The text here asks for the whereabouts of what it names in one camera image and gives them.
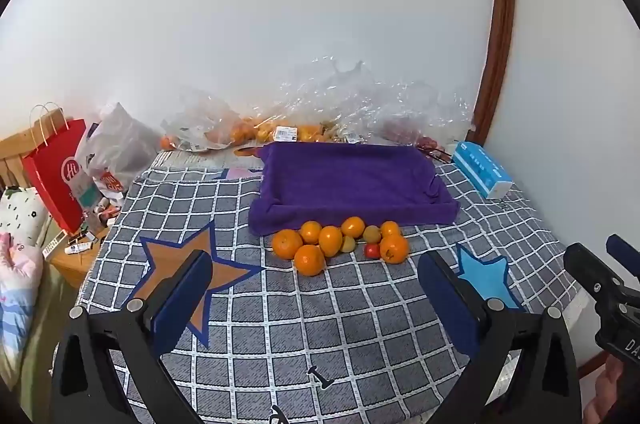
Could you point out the blue tissue box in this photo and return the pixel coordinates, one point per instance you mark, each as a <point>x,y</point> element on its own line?
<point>482,168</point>

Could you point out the yellow-green fruit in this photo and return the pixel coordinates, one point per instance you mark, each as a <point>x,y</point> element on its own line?
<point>348,245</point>
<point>371,234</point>

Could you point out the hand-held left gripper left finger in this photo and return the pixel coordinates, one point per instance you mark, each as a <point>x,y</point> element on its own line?
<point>184,300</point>

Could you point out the wooden nightstand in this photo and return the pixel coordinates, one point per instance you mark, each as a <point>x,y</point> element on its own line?
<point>75,266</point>

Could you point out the clear bag of oranges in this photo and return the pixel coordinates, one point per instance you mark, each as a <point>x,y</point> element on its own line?
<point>280,128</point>

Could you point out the white plastic bag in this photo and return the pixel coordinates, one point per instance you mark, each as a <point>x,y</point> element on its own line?
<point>117,143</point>

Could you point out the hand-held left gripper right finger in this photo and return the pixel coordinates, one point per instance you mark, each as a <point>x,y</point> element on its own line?
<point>447,299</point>

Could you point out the wooden headboard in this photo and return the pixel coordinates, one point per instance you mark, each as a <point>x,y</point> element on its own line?
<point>12,148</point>

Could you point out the pillows on bed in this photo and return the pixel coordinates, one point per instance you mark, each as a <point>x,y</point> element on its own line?
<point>42,334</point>

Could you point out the purple towel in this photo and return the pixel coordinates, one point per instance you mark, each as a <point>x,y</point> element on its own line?
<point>345,184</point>

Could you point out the red tomato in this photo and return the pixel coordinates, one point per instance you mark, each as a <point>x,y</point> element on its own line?
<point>371,250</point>

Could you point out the empty clear plastic bag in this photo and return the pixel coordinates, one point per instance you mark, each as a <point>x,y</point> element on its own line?
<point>335,78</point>

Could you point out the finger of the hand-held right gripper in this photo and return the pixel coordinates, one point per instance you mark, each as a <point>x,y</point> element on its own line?
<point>625,254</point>
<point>590,271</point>

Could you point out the red paper bag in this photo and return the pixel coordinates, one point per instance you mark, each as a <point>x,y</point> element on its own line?
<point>55,174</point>

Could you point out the brown wooden door frame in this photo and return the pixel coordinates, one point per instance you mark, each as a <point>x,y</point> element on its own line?
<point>502,3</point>

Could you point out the white tube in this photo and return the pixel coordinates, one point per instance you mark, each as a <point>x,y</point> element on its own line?
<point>79,248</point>

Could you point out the grey plaid blanket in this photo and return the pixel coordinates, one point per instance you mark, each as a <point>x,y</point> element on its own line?
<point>300,329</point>

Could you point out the white printed pillow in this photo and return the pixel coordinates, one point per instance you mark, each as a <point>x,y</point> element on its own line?
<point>17,214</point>

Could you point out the pink plush cloth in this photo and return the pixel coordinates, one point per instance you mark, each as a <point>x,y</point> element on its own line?
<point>17,264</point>

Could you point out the person's right hand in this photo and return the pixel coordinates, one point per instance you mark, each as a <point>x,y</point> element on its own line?
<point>607,396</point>

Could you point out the orange persimmon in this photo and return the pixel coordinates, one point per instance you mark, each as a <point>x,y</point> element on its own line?
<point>394,249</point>

